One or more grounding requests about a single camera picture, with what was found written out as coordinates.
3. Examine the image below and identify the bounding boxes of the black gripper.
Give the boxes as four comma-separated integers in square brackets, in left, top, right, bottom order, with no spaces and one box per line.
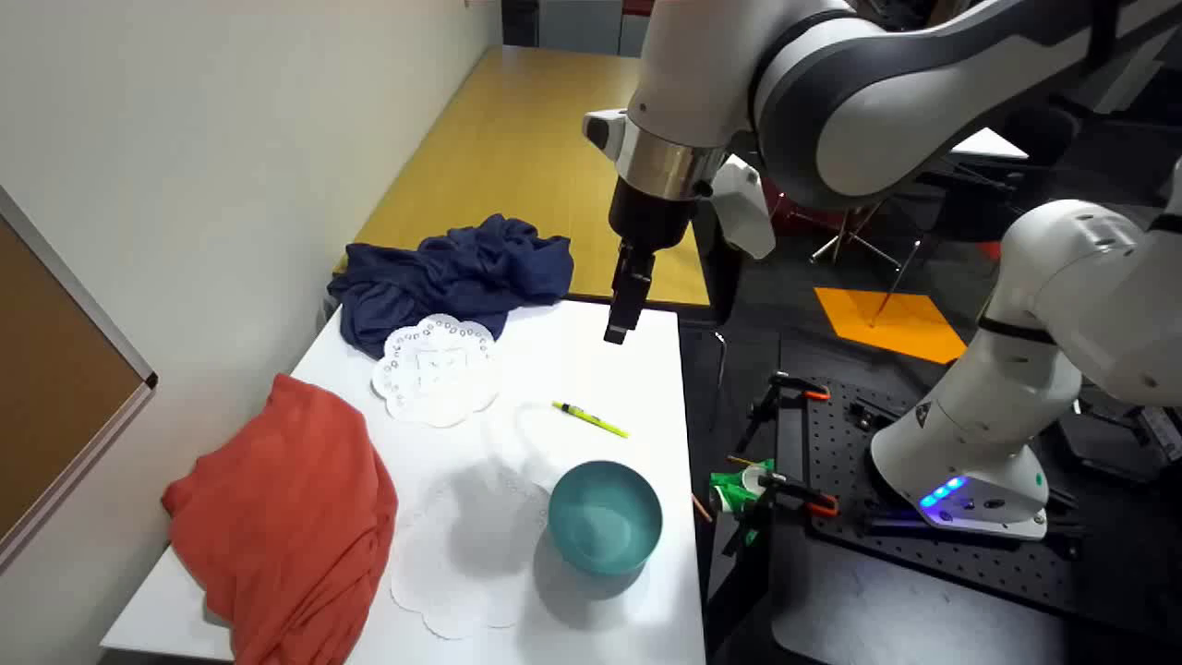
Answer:
[601,178,703,347]

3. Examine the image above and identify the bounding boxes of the blue bowl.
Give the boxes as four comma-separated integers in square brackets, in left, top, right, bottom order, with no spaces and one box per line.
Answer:
[543,456,663,582]

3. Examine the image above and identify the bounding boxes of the yellow marker pen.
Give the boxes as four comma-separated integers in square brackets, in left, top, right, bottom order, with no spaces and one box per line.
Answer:
[551,397,633,442]

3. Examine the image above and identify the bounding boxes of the navy blue cloth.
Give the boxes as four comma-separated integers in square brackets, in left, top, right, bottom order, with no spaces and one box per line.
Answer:
[325,211,577,360]

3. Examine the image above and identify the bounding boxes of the wooden table beside cloth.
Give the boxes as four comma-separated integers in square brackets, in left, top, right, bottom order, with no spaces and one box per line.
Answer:
[352,44,711,309]

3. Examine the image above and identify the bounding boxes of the black clamp with orange tips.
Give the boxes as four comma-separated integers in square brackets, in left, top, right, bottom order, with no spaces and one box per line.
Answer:
[748,367,839,476]
[729,453,847,525]

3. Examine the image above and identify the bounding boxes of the white patterned cloth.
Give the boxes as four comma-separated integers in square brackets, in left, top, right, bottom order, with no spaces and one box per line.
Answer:
[370,309,505,427]

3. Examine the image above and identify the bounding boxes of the green clamp part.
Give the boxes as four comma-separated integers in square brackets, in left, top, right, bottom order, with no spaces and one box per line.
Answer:
[710,453,778,522]

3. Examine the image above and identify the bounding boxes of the metal tripod legs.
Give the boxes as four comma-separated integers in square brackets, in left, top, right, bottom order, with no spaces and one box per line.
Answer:
[804,197,939,319]

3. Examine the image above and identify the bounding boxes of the orange floor mat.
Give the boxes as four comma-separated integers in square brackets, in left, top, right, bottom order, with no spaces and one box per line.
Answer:
[811,283,970,369]

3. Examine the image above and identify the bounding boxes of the white scalloped paper mat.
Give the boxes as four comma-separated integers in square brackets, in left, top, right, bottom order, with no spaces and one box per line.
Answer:
[388,453,560,647]

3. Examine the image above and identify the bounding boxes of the orange cloth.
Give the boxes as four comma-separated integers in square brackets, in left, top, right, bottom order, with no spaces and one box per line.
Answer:
[157,374,402,665]

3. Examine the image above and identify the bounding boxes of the white device with lights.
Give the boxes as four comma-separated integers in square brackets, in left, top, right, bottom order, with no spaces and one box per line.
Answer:
[736,330,1182,640]

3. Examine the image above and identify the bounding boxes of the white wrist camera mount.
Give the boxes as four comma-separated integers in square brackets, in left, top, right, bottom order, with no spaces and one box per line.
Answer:
[710,150,782,262]

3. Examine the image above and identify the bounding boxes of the cork board with metal frame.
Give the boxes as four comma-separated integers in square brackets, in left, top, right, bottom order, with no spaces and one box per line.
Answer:
[0,183,162,572]

